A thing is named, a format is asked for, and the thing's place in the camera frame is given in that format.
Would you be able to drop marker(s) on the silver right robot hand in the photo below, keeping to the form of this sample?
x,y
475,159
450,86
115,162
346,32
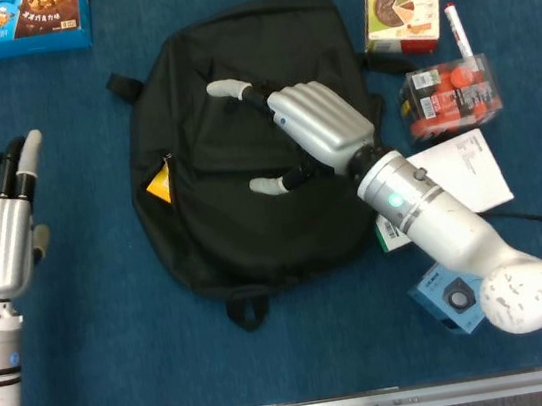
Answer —
x,y
325,124

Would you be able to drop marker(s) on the black backpack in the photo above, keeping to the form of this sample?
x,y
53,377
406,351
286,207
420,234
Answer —
x,y
255,235

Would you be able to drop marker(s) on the white book with yellow band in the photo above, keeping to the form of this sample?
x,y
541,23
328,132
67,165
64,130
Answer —
x,y
160,184

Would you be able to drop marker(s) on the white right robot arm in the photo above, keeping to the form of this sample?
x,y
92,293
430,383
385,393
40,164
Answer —
x,y
446,229

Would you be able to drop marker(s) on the clear box of orange items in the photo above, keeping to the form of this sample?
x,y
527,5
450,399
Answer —
x,y
453,96

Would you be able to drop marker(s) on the white flat cardboard box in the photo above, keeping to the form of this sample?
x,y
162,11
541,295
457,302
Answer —
x,y
474,174

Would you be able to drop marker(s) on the white marker with red cap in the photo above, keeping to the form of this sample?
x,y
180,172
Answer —
x,y
459,32

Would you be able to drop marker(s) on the light blue speaker box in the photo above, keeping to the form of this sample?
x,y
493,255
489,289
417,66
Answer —
x,y
446,299

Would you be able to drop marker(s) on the blue chocolate cookie box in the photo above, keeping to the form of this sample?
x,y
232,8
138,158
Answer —
x,y
31,24

